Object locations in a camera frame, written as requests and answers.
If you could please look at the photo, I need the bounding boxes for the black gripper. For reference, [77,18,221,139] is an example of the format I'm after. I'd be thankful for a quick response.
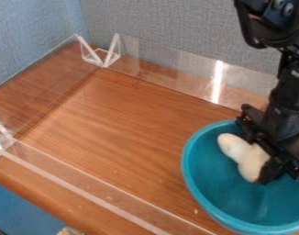
[236,50,299,185]

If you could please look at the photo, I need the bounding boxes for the white brown toy mushroom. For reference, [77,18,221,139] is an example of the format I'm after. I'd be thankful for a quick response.
[216,133,270,183]

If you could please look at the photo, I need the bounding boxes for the blue plastic bowl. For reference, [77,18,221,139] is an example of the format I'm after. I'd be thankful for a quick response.
[181,120,299,235]

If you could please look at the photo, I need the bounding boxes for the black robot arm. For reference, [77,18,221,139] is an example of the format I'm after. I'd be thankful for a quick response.
[233,0,299,185]

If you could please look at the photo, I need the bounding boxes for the clear acrylic back barrier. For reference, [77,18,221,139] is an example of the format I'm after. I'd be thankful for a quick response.
[77,33,276,110]

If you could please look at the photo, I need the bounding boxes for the clear acrylic front barrier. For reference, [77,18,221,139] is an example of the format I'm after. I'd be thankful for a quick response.
[0,123,216,235]

